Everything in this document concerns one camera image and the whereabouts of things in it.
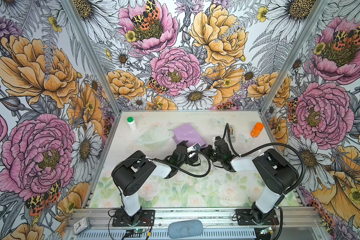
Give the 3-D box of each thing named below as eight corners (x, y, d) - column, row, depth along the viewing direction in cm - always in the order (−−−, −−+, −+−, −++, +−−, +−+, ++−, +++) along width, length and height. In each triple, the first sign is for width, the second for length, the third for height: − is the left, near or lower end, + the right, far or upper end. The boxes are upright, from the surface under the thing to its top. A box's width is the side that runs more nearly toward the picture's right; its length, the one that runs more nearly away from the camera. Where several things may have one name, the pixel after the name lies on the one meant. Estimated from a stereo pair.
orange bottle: (251, 137, 108) (257, 128, 100) (249, 131, 112) (254, 122, 104) (259, 137, 108) (265, 128, 101) (257, 131, 112) (262, 122, 104)
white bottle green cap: (129, 130, 111) (125, 121, 104) (131, 125, 114) (127, 116, 107) (136, 130, 111) (133, 121, 104) (137, 125, 114) (134, 116, 107)
